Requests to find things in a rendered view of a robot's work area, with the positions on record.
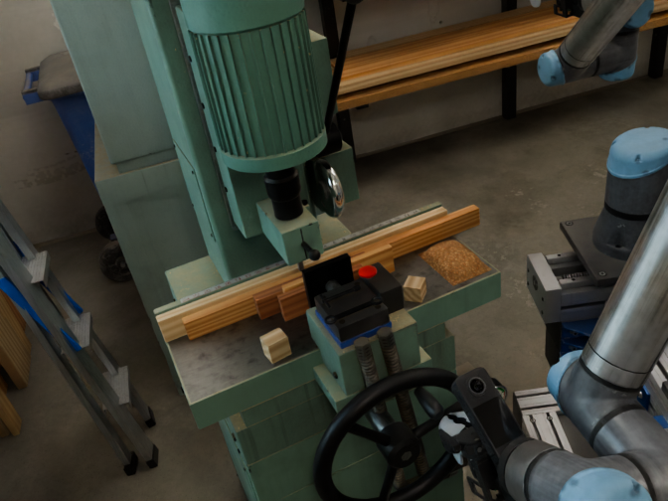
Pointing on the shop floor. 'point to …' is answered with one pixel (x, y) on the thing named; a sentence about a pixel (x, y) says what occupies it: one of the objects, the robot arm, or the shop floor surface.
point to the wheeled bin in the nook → (70, 108)
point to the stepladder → (72, 342)
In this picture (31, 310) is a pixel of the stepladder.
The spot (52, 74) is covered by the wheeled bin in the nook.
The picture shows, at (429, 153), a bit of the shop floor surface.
